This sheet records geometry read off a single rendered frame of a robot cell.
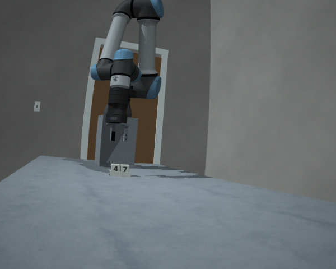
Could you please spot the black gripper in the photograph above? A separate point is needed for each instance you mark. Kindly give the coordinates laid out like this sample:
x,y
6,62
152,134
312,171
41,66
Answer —
x,y
117,104

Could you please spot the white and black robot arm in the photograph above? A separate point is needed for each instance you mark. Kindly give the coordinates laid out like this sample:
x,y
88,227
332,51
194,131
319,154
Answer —
x,y
144,78

